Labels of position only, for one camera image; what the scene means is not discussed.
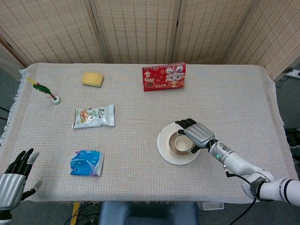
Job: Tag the white round plate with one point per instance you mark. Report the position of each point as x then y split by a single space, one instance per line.
164 143

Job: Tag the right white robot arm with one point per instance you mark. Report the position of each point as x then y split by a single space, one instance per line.
236 162

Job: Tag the feather shuttlecock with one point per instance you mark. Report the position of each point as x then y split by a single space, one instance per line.
55 100

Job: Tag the blue snack bag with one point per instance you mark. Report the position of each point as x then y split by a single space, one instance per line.
85 164

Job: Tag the red desk calendar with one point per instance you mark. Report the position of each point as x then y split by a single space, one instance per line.
164 78

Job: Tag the yellow strip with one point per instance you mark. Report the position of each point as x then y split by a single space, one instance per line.
75 213

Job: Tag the beige bowl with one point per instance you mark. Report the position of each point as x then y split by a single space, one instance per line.
172 144

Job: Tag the woven pale tablecloth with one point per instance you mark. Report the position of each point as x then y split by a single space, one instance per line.
140 140

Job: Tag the blue chair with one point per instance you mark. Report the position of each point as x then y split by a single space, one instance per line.
147 214

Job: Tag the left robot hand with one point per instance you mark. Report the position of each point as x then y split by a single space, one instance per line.
10 189

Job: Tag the clear plastic box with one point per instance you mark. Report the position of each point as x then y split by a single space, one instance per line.
211 205

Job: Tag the bamboo folding screen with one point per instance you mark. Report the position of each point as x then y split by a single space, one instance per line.
140 30

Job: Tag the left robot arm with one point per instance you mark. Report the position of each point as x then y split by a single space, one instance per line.
4 216

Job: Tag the silver snack bag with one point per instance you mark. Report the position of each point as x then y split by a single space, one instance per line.
93 116

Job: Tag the white power strip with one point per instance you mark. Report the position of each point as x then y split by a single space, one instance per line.
294 73

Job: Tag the yellow sponge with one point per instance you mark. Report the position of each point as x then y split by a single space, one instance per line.
92 79

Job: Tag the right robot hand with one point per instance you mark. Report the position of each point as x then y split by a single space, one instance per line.
199 134

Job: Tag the black equipment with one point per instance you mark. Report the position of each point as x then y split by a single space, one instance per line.
293 137

